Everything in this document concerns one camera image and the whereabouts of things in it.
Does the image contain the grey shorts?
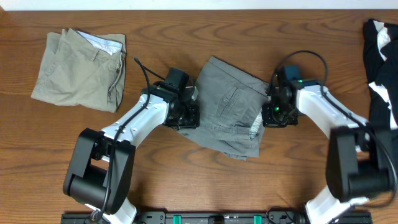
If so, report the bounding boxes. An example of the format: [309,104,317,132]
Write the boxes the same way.
[177,57,270,161]

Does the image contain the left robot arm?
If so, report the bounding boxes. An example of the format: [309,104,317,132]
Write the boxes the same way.
[62,68,200,223]

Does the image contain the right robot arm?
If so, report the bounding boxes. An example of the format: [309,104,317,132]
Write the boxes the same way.
[262,65,397,223]

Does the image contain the folded khaki shorts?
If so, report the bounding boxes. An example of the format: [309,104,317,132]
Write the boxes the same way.
[31,29,127,113]

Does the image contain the black and white garment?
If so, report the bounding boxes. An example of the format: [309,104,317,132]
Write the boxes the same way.
[363,19,397,130]

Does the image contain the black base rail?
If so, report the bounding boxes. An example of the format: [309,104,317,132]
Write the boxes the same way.
[60,208,373,224]

